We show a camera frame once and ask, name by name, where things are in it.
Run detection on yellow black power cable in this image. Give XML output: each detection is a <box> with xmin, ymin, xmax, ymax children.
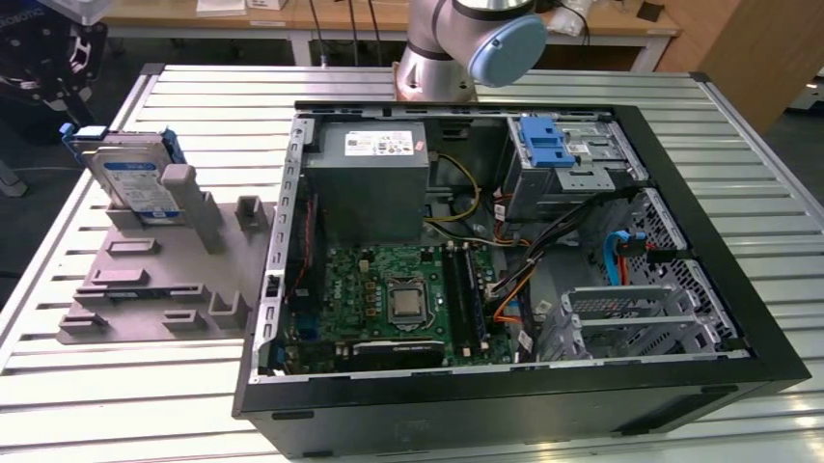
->
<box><xmin>420</xmin><ymin>152</ymin><xmax>483</xmax><ymax>228</ymax></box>

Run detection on blue SATA wire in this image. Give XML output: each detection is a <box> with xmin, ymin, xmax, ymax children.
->
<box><xmin>602</xmin><ymin>229</ymin><xmax>650</xmax><ymax>291</ymax></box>

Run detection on metal disk bay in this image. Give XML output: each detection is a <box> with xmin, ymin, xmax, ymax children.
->
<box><xmin>536</xmin><ymin>284</ymin><xmax>741</xmax><ymax>364</ymax></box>

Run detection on metal drive cage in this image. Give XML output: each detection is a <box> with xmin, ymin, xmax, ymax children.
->
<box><xmin>503</xmin><ymin>115</ymin><xmax>650</xmax><ymax>224</ymax></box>

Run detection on grey chair foot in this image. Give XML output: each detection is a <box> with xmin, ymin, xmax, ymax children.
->
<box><xmin>0</xmin><ymin>161</ymin><xmax>30</xmax><ymax>198</ymax></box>

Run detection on metal CPU socket cover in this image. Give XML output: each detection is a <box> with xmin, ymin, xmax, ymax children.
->
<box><xmin>382</xmin><ymin>283</ymin><xmax>436</xmax><ymax>327</ymax></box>

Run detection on wooden cabinet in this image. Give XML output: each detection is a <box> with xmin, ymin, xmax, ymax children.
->
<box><xmin>659</xmin><ymin>0</ymin><xmax>824</xmax><ymax>134</ymax></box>

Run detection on black PC case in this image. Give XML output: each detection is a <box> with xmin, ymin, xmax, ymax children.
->
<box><xmin>231</xmin><ymin>99</ymin><xmax>812</xmax><ymax>459</ymax></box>

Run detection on grey parts rack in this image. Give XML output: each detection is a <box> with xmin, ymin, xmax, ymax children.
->
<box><xmin>54</xmin><ymin>163</ymin><xmax>277</xmax><ymax>346</ymax></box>

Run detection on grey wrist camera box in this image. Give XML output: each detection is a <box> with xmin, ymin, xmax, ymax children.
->
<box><xmin>53</xmin><ymin>0</ymin><xmax>108</xmax><ymax>24</ymax></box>

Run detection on green motherboard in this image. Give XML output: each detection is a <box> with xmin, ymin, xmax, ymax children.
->
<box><xmin>285</xmin><ymin>243</ymin><xmax>519</xmax><ymax>368</ymax></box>

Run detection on orange red power wire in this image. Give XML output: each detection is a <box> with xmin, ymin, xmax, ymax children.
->
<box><xmin>491</xmin><ymin>245</ymin><xmax>695</xmax><ymax>325</ymax></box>

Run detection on grey power supply unit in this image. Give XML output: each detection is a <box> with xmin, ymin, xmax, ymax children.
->
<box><xmin>301</xmin><ymin>120</ymin><xmax>431</xmax><ymax>247</ymax></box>

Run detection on black RAM slot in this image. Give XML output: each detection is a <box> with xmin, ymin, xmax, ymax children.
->
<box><xmin>443</xmin><ymin>244</ymin><xmax>464</xmax><ymax>357</ymax></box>
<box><xmin>459</xmin><ymin>244</ymin><xmax>482</xmax><ymax>357</ymax></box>
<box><xmin>450</xmin><ymin>244</ymin><xmax>474</xmax><ymax>357</ymax></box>
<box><xmin>467</xmin><ymin>244</ymin><xmax>490</xmax><ymax>356</ymax></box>

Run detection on silver CPU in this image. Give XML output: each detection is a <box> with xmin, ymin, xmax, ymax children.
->
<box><xmin>386</xmin><ymin>287</ymin><xmax>432</xmax><ymax>320</ymax></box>

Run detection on wooden desk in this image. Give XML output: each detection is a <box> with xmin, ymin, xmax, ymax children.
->
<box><xmin>98</xmin><ymin>0</ymin><xmax>683</xmax><ymax>73</ymax></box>

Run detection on hard disk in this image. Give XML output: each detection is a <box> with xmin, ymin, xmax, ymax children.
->
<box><xmin>58</xmin><ymin>123</ymin><xmax>189</xmax><ymax>228</ymax></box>

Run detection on black cable bundle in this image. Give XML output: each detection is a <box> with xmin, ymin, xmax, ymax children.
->
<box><xmin>511</xmin><ymin>192</ymin><xmax>623</xmax><ymax>271</ymax></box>

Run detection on black graphics card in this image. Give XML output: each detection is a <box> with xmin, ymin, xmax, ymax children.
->
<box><xmin>337</xmin><ymin>337</ymin><xmax>447</xmax><ymax>370</ymax></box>

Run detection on blue plastic drive latch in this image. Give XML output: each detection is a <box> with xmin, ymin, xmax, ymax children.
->
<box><xmin>518</xmin><ymin>115</ymin><xmax>579</xmax><ymax>170</ymax></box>

